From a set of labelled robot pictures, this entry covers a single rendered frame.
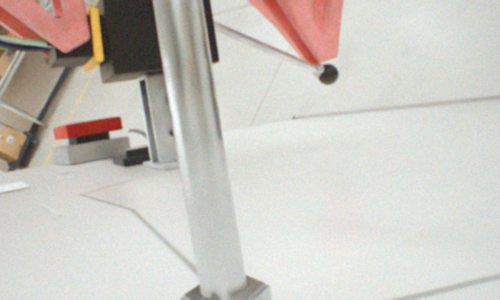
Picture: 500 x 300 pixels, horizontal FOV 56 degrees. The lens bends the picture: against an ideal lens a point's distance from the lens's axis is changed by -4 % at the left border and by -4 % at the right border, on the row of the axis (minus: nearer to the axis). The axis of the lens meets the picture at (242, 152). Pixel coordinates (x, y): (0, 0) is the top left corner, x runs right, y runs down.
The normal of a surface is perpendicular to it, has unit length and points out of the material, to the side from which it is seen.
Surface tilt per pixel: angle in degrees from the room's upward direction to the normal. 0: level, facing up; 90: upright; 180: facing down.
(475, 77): 0
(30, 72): 90
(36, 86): 90
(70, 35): 91
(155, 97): 82
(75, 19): 91
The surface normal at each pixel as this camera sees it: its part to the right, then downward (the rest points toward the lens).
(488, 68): -0.75, -0.43
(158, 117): 0.41, 0.02
